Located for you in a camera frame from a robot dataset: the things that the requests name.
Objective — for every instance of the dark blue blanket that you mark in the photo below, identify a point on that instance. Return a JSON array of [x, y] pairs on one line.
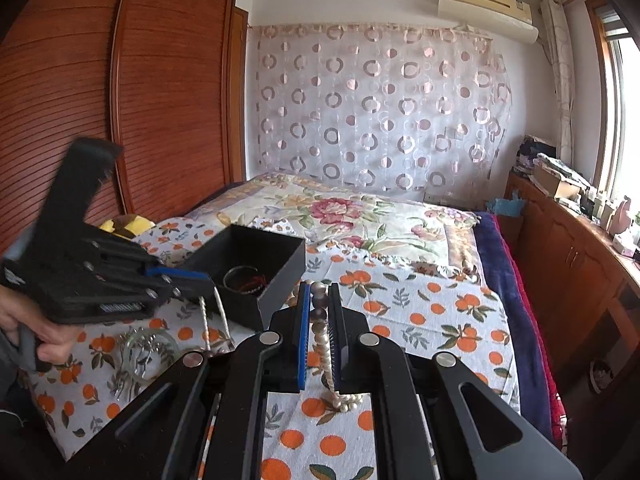
[[505, 270]]

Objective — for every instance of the tissue box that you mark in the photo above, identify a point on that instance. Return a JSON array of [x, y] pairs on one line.
[[625, 245]]

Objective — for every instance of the pink figurine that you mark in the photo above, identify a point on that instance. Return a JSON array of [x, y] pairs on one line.
[[623, 215]]

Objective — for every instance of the wall air conditioner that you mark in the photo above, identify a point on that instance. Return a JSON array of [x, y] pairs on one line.
[[487, 10]]

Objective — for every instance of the yellow plush toy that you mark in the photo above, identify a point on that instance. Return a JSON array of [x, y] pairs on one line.
[[122, 225]]

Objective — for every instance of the white patterned window curtain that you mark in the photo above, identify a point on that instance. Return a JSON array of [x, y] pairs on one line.
[[560, 70]]

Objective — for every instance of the clear bangle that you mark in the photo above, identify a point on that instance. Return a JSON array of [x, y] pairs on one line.
[[227, 280], [131, 375]]

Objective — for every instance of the orange print blanket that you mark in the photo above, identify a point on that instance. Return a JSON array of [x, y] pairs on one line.
[[430, 320]]

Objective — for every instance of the black jewelry box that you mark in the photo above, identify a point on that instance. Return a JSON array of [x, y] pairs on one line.
[[280, 270]]

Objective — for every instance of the red fleece blanket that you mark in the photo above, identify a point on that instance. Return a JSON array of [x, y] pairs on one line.
[[547, 385]]

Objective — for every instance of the shoe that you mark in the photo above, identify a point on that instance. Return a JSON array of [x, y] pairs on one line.
[[601, 375]]

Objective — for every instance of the floral quilt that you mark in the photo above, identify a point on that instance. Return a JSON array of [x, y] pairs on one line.
[[350, 215]]

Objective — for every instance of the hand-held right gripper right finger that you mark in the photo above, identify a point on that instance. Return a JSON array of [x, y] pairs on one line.
[[335, 345]]

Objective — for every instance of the wall socket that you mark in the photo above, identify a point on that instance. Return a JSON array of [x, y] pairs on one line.
[[429, 196]]

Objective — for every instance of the window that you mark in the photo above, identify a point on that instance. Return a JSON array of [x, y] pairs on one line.
[[622, 110]]

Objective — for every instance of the wooden sideboard cabinet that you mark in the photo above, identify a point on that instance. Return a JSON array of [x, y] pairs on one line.
[[565, 260]]

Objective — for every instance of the cardboard box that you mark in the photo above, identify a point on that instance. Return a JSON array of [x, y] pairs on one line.
[[555, 182]]

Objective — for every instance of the teal cloth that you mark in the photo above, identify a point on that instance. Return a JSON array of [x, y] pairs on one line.
[[502, 207]]

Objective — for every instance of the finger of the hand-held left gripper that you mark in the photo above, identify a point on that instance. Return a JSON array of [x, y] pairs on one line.
[[175, 275], [195, 294]]

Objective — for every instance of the pile of books and clothes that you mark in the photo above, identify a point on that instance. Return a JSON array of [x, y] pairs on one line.
[[542, 155]]

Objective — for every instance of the wooden slatted wardrobe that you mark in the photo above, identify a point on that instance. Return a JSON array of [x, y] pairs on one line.
[[165, 85]]

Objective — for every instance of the person's left hand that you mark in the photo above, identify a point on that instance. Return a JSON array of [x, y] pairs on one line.
[[47, 332]]

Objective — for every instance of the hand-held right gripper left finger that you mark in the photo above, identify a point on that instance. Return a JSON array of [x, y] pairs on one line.
[[301, 345]]

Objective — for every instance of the sheer circle pattern curtain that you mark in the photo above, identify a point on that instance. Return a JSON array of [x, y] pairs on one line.
[[380, 110]]

